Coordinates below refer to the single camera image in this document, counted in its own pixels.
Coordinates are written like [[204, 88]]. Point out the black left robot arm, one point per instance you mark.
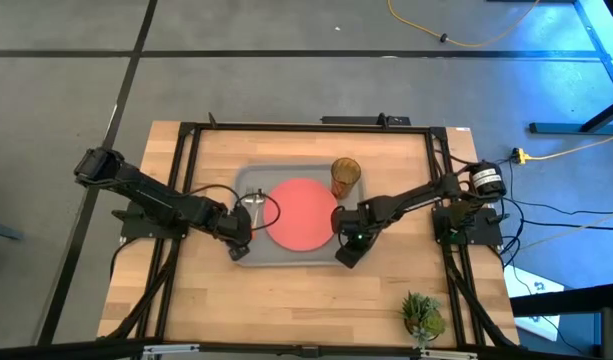
[[151, 192]]

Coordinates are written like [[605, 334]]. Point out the black furniture block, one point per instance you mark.
[[561, 302]]

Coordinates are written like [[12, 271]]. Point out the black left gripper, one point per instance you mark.
[[233, 225]]

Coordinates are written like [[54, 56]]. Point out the black metal stand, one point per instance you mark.
[[601, 117]]

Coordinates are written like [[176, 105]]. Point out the shiny metal fork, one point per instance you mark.
[[256, 202]]

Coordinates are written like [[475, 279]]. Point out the small potted succulent plant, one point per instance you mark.
[[422, 317]]

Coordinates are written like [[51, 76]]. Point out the yellow power plug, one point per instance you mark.
[[521, 156]]

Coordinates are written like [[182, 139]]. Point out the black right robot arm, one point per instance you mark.
[[411, 197]]

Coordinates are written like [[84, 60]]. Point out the amber ribbed plastic cup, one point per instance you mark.
[[345, 177]]

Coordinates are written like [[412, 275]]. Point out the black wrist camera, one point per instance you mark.
[[351, 255], [240, 252]]

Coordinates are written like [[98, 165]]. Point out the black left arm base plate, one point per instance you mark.
[[136, 227]]

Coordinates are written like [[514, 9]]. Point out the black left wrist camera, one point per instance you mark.
[[240, 252]]

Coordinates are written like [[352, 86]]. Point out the black aluminium table frame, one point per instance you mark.
[[311, 127]]

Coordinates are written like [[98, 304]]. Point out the pink round plate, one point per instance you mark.
[[301, 215]]

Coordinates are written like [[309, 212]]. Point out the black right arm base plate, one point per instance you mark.
[[486, 232]]

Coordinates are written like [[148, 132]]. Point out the white printed sheet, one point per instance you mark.
[[536, 287]]

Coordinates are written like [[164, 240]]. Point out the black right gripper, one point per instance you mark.
[[348, 220]]

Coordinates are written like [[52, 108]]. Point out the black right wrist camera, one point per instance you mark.
[[351, 255]]

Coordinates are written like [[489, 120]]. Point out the grey plastic tray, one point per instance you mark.
[[286, 255]]

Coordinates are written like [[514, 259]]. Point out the black mounting bracket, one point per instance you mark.
[[366, 120]]

